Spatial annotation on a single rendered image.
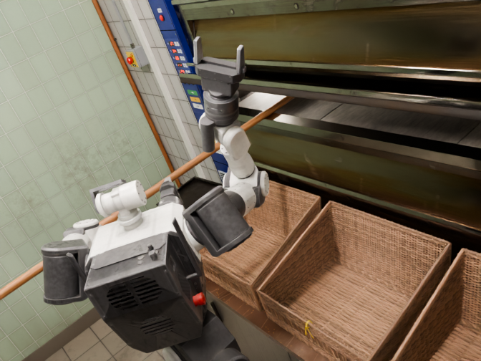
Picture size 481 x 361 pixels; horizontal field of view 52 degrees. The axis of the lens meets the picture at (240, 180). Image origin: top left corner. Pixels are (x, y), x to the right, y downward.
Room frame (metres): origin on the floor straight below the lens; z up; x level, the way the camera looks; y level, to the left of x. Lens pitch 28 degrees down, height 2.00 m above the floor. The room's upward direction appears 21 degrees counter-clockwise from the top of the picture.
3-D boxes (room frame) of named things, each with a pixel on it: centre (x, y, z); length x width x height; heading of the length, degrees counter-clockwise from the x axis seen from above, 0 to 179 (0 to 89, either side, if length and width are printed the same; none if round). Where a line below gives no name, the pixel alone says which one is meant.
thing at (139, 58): (2.77, 0.29, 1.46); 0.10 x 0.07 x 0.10; 29
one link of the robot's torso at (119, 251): (1.05, 0.30, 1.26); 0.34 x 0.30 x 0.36; 85
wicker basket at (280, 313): (1.33, -0.24, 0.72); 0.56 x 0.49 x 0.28; 28
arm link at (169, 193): (1.53, 0.26, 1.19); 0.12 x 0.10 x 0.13; 175
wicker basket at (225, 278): (1.86, 0.05, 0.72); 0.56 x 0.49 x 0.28; 30
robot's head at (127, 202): (1.11, 0.29, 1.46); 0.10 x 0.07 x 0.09; 85
